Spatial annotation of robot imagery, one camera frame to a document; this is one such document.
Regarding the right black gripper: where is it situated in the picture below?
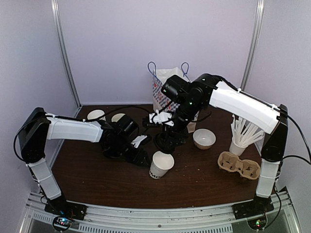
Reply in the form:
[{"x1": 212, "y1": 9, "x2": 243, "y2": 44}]
[{"x1": 162, "y1": 99, "x2": 203, "y2": 150}]

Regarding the white paper coffee cup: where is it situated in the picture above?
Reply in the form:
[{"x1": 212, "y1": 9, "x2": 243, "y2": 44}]
[{"x1": 149, "y1": 151, "x2": 174, "y2": 179}]

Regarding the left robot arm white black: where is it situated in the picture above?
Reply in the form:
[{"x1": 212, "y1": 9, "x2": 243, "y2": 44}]
[{"x1": 14, "y1": 107, "x2": 151, "y2": 216}]

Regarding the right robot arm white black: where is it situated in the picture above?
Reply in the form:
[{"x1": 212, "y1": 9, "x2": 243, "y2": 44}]
[{"x1": 149, "y1": 73, "x2": 291, "y2": 215}]

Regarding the checkered paper takeout bag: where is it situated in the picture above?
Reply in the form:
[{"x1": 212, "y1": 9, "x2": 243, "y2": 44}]
[{"x1": 149, "y1": 67, "x2": 202, "y2": 133}]

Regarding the stack of black cup lids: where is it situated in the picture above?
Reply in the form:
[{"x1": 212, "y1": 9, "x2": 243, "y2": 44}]
[{"x1": 102, "y1": 146, "x2": 121, "y2": 159}]

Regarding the white ceramic bowl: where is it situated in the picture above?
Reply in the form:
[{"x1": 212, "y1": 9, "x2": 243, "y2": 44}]
[{"x1": 192, "y1": 129, "x2": 216, "y2": 150}]

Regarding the cream ceramic mug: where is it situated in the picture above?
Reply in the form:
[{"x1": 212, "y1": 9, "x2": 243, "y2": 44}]
[{"x1": 111, "y1": 113, "x2": 125, "y2": 122}]

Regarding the stack of white paper cups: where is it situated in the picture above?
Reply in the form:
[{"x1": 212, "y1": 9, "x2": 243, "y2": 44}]
[{"x1": 87, "y1": 109, "x2": 105, "y2": 120}]

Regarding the white cup holding straws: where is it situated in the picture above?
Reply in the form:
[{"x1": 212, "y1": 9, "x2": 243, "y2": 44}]
[{"x1": 229, "y1": 141, "x2": 246, "y2": 156}]

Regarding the bundle of white wrapped straws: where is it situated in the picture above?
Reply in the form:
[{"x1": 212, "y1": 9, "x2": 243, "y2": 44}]
[{"x1": 230, "y1": 115, "x2": 264, "y2": 148}]

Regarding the brown cardboard cup carrier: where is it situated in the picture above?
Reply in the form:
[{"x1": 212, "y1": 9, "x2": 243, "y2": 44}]
[{"x1": 217, "y1": 151, "x2": 260, "y2": 180}]

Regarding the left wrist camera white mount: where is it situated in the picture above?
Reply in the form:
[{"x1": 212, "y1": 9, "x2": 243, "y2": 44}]
[{"x1": 131, "y1": 135, "x2": 148, "y2": 148}]

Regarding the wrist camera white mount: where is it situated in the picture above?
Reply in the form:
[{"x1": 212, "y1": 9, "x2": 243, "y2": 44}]
[
  {"x1": 142, "y1": 110, "x2": 174, "y2": 128},
  {"x1": 131, "y1": 135, "x2": 148, "y2": 148}
]

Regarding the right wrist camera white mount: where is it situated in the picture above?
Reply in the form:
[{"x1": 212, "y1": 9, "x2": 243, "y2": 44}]
[{"x1": 142, "y1": 110, "x2": 174, "y2": 128}]

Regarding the aluminium front rail frame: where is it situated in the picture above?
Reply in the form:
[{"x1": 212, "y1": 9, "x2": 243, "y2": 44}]
[{"x1": 17, "y1": 191, "x2": 302, "y2": 233}]

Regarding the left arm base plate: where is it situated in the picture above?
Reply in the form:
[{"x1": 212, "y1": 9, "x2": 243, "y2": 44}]
[{"x1": 44, "y1": 202, "x2": 87, "y2": 220}]

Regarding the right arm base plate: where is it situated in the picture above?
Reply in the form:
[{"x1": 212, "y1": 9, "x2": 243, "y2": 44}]
[{"x1": 232, "y1": 200, "x2": 274, "y2": 220}]

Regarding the right aluminium corner post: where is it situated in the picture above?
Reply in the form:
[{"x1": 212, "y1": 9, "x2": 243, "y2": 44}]
[{"x1": 241, "y1": 0, "x2": 265, "y2": 90}]

